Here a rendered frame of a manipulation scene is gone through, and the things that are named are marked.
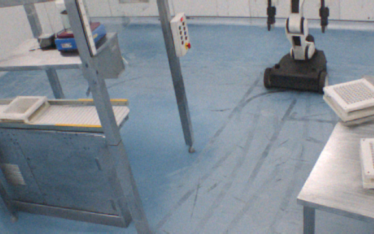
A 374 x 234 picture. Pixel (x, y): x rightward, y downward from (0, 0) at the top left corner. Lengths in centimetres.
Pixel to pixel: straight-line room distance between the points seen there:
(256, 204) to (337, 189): 117
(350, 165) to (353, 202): 22
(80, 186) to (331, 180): 161
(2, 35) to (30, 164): 357
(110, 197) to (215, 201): 71
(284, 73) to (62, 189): 223
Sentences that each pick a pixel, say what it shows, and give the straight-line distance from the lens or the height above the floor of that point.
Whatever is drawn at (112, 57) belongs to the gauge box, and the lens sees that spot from 227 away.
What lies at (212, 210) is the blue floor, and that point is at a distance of 284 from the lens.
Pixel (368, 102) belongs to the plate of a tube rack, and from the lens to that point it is 216.
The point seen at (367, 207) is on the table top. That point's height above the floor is 80.
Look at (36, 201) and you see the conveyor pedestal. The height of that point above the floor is 15.
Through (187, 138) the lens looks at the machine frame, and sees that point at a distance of 328.
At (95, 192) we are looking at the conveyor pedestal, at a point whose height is 32.
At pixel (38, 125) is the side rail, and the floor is 85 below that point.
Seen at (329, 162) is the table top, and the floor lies 80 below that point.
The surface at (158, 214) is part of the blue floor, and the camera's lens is 290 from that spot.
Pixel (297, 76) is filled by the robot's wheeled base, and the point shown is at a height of 18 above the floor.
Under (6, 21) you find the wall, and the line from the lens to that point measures 628.
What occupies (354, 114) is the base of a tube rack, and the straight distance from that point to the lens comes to 214.
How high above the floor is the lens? 197
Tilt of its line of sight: 31 degrees down
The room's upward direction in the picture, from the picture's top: 11 degrees counter-clockwise
